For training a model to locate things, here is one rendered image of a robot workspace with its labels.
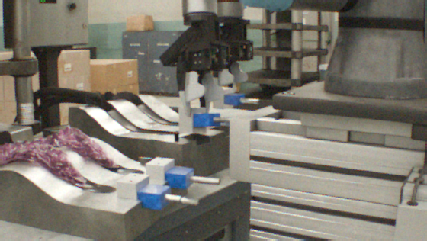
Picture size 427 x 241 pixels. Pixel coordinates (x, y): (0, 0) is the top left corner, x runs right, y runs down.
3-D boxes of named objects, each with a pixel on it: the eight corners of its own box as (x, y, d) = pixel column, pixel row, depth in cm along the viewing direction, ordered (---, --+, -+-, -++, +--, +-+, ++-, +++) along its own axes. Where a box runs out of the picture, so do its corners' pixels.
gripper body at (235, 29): (239, 64, 124) (239, 17, 122) (211, 62, 129) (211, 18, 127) (254, 62, 130) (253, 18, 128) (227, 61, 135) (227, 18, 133)
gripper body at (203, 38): (210, 69, 96) (208, 11, 96) (177, 73, 101) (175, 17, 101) (231, 72, 102) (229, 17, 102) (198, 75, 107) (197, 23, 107)
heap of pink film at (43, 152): (126, 164, 93) (124, 125, 92) (76, 191, 77) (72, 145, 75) (26, 152, 101) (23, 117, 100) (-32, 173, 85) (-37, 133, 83)
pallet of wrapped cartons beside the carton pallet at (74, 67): (98, 131, 533) (96, 50, 515) (54, 146, 461) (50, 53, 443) (26, 123, 581) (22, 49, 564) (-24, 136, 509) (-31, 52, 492)
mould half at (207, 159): (248, 159, 119) (249, 105, 117) (183, 186, 98) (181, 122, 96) (110, 133, 148) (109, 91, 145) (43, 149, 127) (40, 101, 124)
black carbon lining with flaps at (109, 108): (215, 133, 117) (215, 94, 115) (171, 146, 104) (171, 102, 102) (116, 118, 136) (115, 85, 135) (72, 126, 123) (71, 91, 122)
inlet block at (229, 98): (263, 110, 130) (263, 90, 129) (253, 113, 125) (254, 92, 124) (223, 106, 137) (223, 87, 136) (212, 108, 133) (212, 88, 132)
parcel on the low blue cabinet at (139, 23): (154, 30, 840) (154, 14, 835) (143, 30, 811) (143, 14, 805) (136, 31, 859) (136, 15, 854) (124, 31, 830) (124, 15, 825)
